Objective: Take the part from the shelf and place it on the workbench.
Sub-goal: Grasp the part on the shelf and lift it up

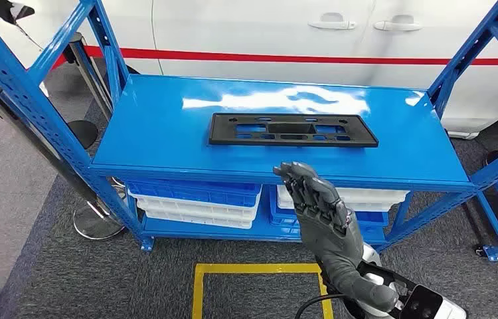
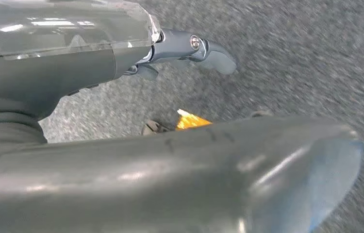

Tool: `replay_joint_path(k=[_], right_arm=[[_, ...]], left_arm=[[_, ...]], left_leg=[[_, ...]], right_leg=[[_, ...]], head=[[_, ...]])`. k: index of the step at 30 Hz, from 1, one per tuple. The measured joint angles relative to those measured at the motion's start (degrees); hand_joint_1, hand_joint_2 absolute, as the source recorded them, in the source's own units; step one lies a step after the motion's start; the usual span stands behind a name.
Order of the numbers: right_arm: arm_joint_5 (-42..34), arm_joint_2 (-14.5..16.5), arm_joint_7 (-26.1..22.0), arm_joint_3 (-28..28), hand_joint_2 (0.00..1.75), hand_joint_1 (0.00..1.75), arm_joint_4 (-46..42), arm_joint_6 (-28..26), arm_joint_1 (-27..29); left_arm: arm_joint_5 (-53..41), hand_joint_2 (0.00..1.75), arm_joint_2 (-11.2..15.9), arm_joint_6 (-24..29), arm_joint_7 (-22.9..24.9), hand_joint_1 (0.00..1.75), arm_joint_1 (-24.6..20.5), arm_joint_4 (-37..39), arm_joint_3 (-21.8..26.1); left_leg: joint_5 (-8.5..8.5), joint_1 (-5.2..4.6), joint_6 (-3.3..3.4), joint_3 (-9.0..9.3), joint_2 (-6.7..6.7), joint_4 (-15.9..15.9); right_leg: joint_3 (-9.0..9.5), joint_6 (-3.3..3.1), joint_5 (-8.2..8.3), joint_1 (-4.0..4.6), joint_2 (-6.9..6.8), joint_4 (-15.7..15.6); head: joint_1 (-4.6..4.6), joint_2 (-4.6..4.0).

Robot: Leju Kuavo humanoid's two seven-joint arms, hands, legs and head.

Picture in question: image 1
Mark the black plastic panel part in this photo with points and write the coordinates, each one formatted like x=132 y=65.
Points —
x=220 y=132

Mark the black dome stanchion base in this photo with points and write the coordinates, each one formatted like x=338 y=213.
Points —
x=82 y=134

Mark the white car red stripe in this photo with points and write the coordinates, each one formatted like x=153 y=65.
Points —
x=253 y=26

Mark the white plastic crate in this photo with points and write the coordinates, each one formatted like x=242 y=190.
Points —
x=196 y=221
x=372 y=194
x=363 y=207
x=187 y=209

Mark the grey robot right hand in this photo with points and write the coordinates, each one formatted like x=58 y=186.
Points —
x=328 y=237

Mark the red stanchion belt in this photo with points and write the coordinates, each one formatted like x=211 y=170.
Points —
x=59 y=62

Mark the blue plastic crate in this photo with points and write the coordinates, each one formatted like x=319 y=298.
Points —
x=187 y=191
x=372 y=218

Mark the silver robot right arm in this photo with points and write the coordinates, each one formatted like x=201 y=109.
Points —
x=372 y=257

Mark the chrome stanchion post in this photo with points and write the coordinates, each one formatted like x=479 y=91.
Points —
x=95 y=224
x=87 y=65

